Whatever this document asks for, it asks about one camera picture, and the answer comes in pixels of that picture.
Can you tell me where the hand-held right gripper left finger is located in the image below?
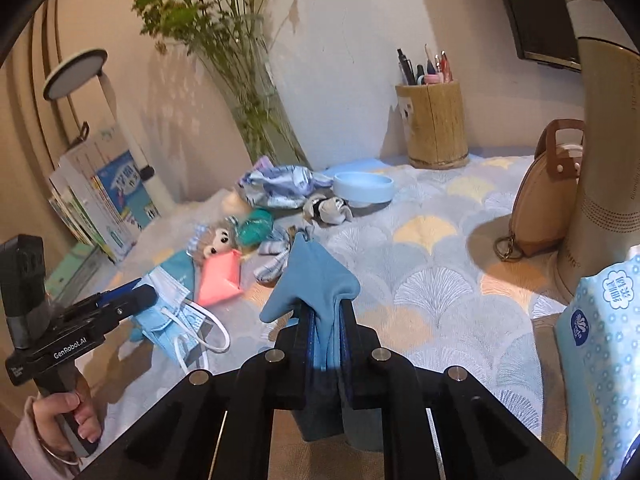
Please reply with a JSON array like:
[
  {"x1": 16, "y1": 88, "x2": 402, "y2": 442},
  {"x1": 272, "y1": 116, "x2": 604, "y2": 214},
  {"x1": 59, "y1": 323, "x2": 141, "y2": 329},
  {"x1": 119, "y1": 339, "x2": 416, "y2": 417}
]
[{"x1": 75, "y1": 309, "x2": 319, "y2": 480}]

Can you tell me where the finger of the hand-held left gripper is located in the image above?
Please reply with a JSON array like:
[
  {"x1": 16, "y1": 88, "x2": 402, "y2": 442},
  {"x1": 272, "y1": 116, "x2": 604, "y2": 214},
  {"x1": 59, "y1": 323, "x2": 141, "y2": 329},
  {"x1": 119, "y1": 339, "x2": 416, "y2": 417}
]
[
  {"x1": 116, "y1": 285, "x2": 160, "y2": 320},
  {"x1": 95, "y1": 281, "x2": 142, "y2": 312}
]

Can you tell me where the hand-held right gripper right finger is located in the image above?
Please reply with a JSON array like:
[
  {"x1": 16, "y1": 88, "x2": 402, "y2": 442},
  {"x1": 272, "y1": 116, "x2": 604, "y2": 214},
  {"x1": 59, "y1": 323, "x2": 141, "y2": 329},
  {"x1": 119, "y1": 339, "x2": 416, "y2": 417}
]
[{"x1": 339, "y1": 300, "x2": 576, "y2": 480}]

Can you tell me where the blue face mask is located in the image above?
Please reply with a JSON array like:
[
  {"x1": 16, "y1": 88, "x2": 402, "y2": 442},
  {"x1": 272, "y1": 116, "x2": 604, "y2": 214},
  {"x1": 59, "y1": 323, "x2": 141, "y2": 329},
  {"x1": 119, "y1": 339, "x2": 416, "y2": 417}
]
[{"x1": 131, "y1": 265, "x2": 232, "y2": 367}]

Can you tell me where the green tissue pack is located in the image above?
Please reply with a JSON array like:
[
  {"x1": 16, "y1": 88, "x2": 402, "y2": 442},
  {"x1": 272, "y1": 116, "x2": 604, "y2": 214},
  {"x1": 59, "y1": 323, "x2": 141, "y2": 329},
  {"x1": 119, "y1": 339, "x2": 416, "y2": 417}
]
[{"x1": 235, "y1": 207, "x2": 275, "y2": 247}]

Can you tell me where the person's left forearm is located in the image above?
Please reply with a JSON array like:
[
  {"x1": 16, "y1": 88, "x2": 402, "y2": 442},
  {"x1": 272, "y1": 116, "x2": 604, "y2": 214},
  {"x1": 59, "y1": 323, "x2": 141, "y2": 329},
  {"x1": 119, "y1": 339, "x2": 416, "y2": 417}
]
[{"x1": 10, "y1": 402, "x2": 76, "y2": 480}]

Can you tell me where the person's left hand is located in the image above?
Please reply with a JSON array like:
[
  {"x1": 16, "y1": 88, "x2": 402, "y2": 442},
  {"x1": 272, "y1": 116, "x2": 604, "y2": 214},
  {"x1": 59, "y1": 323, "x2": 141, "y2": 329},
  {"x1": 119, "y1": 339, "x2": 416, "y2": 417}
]
[{"x1": 31, "y1": 394, "x2": 103, "y2": 461}]

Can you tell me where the pale green box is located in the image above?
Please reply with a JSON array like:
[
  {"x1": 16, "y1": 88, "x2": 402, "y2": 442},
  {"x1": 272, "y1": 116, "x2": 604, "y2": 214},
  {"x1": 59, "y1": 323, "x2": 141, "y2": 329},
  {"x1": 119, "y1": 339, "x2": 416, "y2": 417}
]
[{"x1": 49, "y1": 244, "x2": 107, "y2": 293}]

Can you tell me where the teal cloth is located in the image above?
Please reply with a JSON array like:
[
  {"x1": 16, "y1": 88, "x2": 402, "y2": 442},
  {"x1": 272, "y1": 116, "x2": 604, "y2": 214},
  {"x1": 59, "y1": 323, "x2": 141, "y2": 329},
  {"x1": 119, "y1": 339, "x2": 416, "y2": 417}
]
[{"x1": 150, "y1": 250, "x2": 202, "y2": 287}]

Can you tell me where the pink pouch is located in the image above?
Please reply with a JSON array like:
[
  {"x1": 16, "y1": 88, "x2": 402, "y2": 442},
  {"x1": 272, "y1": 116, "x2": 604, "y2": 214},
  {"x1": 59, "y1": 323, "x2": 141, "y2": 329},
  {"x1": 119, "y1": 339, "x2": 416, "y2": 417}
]
[{"x1": 195, "y1": 250, "x2": 246, "y2": 307}]

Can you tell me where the small plush doll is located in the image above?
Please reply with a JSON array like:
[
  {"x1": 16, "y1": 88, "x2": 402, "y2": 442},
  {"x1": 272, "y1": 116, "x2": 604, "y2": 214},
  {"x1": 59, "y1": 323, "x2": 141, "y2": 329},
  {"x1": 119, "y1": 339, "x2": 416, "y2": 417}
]
[{"x1": 187, "y1": 215, "x2": 246, "y2": 267}]

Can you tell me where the row of books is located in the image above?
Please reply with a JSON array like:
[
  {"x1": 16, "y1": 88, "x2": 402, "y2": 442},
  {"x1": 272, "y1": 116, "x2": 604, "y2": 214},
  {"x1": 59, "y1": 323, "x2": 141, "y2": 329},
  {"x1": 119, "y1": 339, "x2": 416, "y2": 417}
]
[{"x1": 47, "y1": 125, "x2": 157, "y2": 267}]

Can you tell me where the black white sock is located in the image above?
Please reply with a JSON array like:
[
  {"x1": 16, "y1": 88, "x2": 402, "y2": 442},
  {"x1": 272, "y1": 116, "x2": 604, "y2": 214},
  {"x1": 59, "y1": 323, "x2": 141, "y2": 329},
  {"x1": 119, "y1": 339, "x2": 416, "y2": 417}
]
[{"x1": 302, "y1": 194, "x2": 354, "y2": 224}]

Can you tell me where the white desk lamp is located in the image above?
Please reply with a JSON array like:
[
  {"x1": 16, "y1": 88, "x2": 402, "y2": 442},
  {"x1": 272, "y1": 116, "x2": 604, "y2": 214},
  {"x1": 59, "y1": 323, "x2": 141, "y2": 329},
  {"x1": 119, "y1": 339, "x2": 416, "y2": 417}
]
[{"x1": 42, "y1": 49, "x2": 176, "y2": 221}]

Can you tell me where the light blue bowl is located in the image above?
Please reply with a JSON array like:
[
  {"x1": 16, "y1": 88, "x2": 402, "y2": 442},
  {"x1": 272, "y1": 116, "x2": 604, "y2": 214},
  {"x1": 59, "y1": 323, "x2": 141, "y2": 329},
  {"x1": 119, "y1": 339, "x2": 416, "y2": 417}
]
[{"x1": 332, "y1": 171, "x2": 395, "y2": 209}]

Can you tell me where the blue white plastic package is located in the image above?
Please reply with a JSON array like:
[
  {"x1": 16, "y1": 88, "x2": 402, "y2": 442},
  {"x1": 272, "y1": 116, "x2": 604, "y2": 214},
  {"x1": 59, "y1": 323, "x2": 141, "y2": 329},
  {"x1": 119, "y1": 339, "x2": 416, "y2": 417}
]
[{"x1": 235, "y1": 156, "x2": 333, "y2": 210}]

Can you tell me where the wooden pen holder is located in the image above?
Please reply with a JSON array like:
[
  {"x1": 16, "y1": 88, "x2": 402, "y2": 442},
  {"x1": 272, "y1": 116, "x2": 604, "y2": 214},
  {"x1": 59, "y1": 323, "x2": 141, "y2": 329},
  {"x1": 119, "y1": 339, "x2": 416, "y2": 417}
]
[{"x1": 395, "y1": 80, "x2": 471, "y2": 170}]

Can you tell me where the blue tissue pack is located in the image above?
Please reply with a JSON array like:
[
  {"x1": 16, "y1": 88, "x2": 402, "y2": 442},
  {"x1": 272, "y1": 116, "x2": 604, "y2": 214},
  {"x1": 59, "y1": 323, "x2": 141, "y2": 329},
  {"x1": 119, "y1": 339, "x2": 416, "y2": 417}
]
[{"x1": 552, "y1": 255, "x2": 640, "y2": 480}]

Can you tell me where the bunch of pens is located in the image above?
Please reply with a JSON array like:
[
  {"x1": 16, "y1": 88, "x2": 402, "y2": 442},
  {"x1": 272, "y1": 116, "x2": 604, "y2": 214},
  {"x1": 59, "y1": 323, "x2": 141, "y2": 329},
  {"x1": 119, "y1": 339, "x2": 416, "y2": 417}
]
[{"x1": 396, "y1": 44, "x2": 456, "y2": 86}]

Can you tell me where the glass vase with plant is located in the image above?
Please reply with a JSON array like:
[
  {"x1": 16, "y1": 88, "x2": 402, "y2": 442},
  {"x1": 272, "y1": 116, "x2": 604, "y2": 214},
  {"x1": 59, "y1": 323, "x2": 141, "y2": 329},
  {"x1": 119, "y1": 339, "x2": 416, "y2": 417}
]
[{"x1": 132, "y1": 0, "x2": 301, "y2": 161}]

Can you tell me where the beige thermos bottle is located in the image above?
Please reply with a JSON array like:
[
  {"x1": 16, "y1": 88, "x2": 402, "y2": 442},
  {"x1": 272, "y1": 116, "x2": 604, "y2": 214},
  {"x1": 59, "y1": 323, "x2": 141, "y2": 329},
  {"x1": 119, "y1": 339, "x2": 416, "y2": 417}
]
[{"x1": 555, "y1": 0, "x2": 640, "y2": 302}]

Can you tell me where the black monitor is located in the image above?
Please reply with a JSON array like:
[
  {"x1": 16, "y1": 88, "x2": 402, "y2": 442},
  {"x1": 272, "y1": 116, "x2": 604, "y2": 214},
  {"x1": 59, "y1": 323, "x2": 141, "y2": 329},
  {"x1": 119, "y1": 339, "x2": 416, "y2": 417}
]
[{"x1": 487, "y1": 0, "x2": 640, "y2": 73}]

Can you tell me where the curved wooden frame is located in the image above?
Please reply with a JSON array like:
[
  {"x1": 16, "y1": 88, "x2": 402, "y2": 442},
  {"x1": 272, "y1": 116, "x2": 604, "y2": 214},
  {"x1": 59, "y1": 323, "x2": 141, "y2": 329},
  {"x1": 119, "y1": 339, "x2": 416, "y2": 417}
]
[{"x1": 29, "y1": 0, "x2": 88, "y2": 171}]

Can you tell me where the tan pouch with key ring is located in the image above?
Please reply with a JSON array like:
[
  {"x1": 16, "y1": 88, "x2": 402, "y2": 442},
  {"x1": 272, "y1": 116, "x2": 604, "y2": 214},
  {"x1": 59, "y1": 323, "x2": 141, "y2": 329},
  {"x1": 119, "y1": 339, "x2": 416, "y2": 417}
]
[{"x1": 494, "y1": 119, "x2": 587, "y2": 262}]

